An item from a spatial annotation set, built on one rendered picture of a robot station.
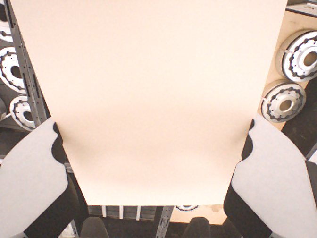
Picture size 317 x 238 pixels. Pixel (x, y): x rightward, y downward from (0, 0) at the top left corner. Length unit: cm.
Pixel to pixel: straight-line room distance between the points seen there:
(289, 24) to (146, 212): 73
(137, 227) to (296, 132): 64
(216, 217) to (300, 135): 48
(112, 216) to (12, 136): 48
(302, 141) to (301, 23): 26
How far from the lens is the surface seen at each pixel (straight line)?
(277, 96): 45
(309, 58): 48
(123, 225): 79
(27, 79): 37
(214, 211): 77
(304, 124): 52
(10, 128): 62
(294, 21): 46
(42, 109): 38
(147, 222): 80
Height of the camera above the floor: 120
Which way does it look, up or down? 60 degrees down
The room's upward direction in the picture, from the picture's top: 179 degrees counter-clockwise
